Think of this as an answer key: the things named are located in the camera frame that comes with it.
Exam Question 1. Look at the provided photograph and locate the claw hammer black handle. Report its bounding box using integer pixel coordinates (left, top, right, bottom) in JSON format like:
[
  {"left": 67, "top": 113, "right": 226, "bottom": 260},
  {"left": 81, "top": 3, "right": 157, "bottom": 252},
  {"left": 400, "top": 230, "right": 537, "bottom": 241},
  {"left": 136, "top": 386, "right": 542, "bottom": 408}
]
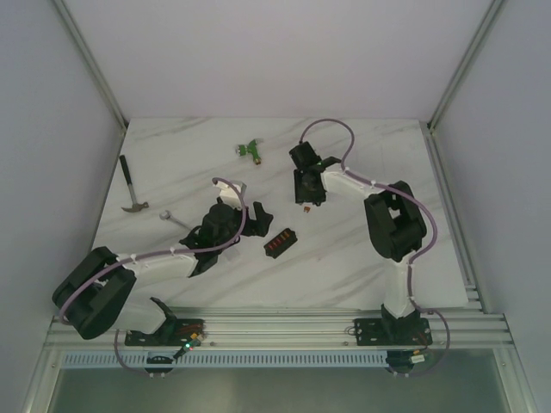
[{"left": 119, "top": 155, "right": 149, "bottom": 213}]

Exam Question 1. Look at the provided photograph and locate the black mounting plate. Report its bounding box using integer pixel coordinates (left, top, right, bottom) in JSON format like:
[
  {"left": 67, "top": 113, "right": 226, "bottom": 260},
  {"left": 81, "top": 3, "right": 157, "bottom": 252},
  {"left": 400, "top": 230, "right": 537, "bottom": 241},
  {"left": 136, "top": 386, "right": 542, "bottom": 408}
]
[
  {"left": 124, "top": 318, "right": 204, "bottom": 347},
  {"left": 354, "top": 317, "right": 433, "bottom": 347}
]

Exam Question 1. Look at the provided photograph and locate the right aluminium frame post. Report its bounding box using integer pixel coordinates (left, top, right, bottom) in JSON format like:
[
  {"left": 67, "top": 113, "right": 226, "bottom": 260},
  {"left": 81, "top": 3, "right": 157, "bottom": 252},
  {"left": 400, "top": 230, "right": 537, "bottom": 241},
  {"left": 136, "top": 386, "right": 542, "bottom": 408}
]
[{"left": 427, "top": 0, "right": 507, "bottom": 133}]

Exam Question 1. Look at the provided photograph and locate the left aluminium frame post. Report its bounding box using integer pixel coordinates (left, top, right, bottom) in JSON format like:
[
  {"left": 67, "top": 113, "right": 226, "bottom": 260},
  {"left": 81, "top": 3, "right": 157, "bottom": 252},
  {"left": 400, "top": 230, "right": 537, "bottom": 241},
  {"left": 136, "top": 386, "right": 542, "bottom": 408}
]
[{"left": 50, "top": 0, "right": 129, "bottom": 132}]

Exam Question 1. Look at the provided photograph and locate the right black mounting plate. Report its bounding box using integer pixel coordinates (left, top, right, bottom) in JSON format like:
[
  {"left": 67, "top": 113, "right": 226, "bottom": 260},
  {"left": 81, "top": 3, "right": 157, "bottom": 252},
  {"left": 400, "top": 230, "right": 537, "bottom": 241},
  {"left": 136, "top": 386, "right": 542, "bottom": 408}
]
[{"left": 354, "top": 317, "right": 433, "bottom": 347}]

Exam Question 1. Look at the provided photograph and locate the white slotted cable duct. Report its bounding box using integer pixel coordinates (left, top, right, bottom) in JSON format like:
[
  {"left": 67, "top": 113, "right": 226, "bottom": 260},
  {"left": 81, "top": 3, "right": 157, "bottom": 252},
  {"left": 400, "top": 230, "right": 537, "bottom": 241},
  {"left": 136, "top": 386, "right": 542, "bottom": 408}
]
[{"left": 59, "top": 348, "right": 492, "bottom": 370}]

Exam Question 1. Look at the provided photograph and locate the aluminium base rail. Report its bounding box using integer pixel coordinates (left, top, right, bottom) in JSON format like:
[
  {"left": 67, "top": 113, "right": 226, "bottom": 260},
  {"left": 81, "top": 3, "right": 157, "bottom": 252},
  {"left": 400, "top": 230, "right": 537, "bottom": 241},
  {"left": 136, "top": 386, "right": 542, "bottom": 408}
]
[{"left": 45, "top": 305, "right": 514, "bottom": 348}]

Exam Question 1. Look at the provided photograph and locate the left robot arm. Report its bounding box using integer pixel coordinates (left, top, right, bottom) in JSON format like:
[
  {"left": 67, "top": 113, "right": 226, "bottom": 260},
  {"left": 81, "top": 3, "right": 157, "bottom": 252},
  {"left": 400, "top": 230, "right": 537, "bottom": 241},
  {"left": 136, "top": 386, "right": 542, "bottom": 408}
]
[{"left": 52, "top": 199, "right": 274, "bottom": 346}]

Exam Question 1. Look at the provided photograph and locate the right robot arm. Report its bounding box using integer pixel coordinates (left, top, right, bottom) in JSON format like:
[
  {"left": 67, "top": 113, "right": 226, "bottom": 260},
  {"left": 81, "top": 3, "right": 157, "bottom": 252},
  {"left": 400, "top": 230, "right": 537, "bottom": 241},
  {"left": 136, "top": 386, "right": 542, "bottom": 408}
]
[{"left": 289, "top": 142, "right": 427, "bottom": 343}]

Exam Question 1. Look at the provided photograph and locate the aluminium frame post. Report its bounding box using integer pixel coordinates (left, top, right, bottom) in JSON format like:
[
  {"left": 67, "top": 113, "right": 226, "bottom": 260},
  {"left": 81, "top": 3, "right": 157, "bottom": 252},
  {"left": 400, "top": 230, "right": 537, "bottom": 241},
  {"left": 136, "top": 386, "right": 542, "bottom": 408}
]
[
  {"left": 50, "top": 0, "right": 129, "bottom": 132},
  {"left": 427, "top": 0, "right": 507, "bottom": 133}
]

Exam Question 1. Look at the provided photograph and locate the silver open-end wrench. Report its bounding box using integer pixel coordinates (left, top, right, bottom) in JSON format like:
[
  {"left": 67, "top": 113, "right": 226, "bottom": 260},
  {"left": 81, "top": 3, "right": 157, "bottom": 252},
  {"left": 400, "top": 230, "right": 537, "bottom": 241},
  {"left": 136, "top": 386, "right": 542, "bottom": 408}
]
[{"left": 159, "top": 210, "right": 191, "bottom": 231}]

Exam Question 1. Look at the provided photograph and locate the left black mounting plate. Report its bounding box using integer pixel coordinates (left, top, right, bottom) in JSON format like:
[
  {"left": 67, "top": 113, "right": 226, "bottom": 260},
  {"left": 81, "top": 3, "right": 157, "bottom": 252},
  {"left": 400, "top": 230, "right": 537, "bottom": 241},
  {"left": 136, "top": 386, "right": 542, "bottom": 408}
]
[{"left": 124, "top": 318, "right": 204, "bottom": 347}]

